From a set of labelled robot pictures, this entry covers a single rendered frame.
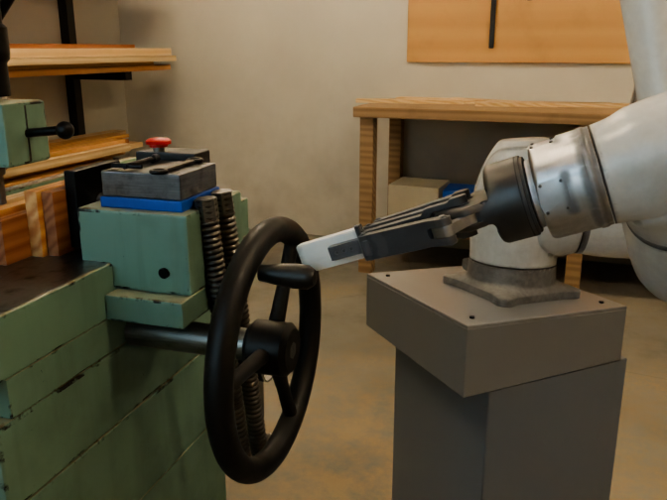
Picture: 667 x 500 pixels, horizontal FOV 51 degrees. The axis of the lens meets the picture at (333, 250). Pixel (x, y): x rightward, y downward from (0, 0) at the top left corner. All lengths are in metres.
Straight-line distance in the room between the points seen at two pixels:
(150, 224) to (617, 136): 0.46
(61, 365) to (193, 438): 0.34
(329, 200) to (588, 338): 3.19
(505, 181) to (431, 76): 3.43
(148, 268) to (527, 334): 0.64
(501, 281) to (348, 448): 1.03
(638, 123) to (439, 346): 0.64
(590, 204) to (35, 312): 0.51
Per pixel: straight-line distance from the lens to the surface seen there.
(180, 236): 0.76
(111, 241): 0.80
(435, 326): 1.17
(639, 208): 0.63
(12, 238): 0.84
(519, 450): 1.27
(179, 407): 1.00
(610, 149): 0.62
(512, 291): 1.23
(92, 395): 0.82
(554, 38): 3.94
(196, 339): 0.80
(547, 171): 0.62
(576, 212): 0.63
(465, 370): 1.12
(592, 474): 1.43
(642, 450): 2.31
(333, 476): 2.02
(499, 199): 0.63
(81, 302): 0.77
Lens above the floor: 1.13
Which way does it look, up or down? 16 degrees down
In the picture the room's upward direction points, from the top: straight up
